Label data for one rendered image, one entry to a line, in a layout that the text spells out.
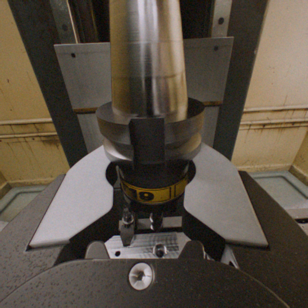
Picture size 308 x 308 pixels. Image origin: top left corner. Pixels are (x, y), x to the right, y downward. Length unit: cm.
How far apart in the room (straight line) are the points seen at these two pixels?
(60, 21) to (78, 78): 13
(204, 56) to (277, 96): 73
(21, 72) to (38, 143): 40
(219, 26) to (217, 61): 8
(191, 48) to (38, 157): 109
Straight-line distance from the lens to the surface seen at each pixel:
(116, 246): 47
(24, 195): 148
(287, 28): 114
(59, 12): 58
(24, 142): 127
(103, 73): 54
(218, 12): 57
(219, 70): 57
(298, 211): 78
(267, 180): 144
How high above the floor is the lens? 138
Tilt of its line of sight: 31 degrees down
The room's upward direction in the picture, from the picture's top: 3 degrees counter-clockwise
